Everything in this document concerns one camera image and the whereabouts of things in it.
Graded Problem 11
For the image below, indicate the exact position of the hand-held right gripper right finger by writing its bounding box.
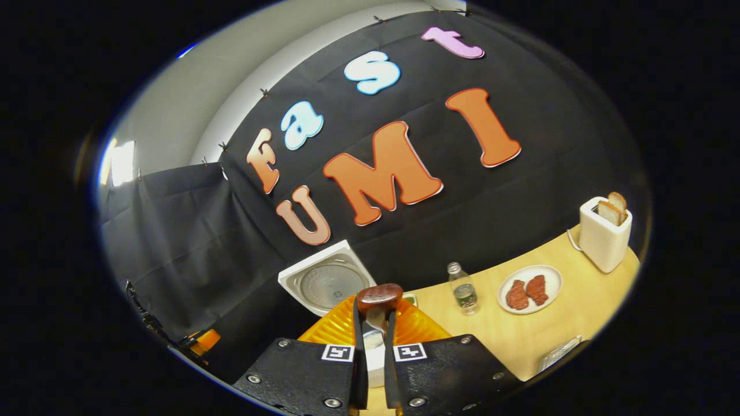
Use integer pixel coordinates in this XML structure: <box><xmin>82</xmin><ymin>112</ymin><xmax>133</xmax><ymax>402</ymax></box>
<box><xmin>383</xmin><ymin>296</ymin><xmax>522</xmax><ymax>416</ymax></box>

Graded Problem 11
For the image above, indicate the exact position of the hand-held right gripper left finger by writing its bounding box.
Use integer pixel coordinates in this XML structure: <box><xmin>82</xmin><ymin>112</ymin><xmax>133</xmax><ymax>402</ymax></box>
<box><xmin>233</xmin><ymin>295</ymin><xmax>369</xmax><ymax>416</ymax></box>

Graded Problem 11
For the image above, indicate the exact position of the dark wooden spoon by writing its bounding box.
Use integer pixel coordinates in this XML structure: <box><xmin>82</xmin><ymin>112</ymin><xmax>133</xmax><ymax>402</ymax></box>
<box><xmin>356</xmin><ymin>283</ymin><xmax>404</xmax><ymax>335</ymax></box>

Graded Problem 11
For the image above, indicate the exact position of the metal chopstick holder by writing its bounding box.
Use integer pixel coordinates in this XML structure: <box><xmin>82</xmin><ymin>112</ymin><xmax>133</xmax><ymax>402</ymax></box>
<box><xmin>538</xmin><ymin>335</ymin><xmax>583</xmax><ymax>373</ymax></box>

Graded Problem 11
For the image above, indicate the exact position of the clear plastic water bottle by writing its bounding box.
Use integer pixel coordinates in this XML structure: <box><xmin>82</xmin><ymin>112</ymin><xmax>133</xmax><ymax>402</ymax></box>
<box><xmin>447</xmin><ymin>262</ymin><xmax>481</xmax><ymax>316</ymax></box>

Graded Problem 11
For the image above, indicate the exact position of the red meat piece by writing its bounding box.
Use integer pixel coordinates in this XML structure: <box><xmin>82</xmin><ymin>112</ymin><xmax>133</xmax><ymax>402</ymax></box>
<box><xmin>525</xmin><ymin>274</ymin><xmax>550</xmax><ymax>306</ymax></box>
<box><xmin>506</xmin><ymin>280</ymin><xmax>530</xmax><ymax>310</ymax></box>

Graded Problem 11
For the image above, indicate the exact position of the black backdrop cloth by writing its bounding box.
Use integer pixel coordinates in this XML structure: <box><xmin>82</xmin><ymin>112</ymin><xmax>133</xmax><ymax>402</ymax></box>
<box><xmin>98</xmin><ymin>9</ymin><xmax>651</xmax><ymax>382</ymax></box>

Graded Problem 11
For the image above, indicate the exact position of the white round plate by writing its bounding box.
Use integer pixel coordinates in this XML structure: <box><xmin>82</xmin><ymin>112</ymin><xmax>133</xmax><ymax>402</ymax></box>
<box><xmin>498</xmin><ymin>265</ymin><xmax>563</xmax><ymax>315</ymax></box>

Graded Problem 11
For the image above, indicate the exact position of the white toaster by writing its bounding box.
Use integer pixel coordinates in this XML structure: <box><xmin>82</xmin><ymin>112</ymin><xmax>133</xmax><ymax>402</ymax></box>
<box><xmin>579</xmin><ymin>196</ymin><xmax>633</xmax><ymax>274</ymax></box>

